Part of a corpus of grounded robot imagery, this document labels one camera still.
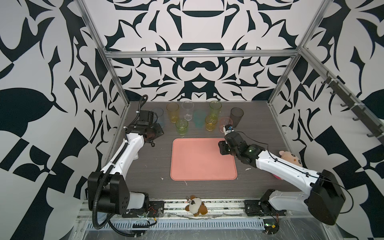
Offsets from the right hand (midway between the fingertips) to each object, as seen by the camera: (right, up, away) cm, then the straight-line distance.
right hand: (222, 142), depth 83 cm
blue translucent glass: (-38, +13, +19) cm, 44 cm away
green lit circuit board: (+21, -37, -12) cm, 45 cm away
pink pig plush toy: (+39, -8, +1) cm, 39 cm away
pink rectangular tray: (-13, -11, +7) cm, 18 cm away
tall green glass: (-1, +21, +17) cm, 27 cm away
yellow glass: (-3, +11, +21) cm, 24 cm away
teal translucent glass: (-11, +13, +28) cm, 33 cm away
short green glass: (-24, +8, +20) cm, 32 cm away
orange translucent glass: (-29, +19, +16) cm, 38 cm away
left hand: (-35, +7, +1) cm, 36 cm away
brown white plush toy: (-14, -29, -10) cm, 34 cm away
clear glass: (-19, +21, +18) cm, 34 cm away
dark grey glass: (+11, +15, +13) cm, 23 cm away
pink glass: (+5, +11, +19) cm, 22 cm away
